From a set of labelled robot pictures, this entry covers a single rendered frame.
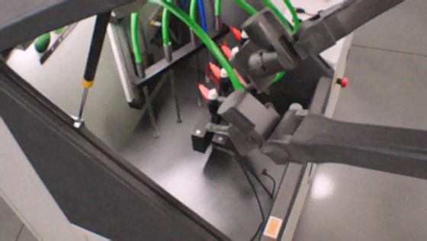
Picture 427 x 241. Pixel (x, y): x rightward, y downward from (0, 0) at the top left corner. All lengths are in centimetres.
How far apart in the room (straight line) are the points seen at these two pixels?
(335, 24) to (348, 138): 32
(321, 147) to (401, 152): 13
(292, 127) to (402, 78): 219
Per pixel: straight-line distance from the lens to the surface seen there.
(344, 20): 91
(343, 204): 229
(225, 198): 131
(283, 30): 90
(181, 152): 140
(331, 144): 65
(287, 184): 120
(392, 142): 60
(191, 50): 129
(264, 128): 76
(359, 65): 287
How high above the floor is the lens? 198
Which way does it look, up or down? 52 degrees down
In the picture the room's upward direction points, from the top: 4 degrees counter-clockwise
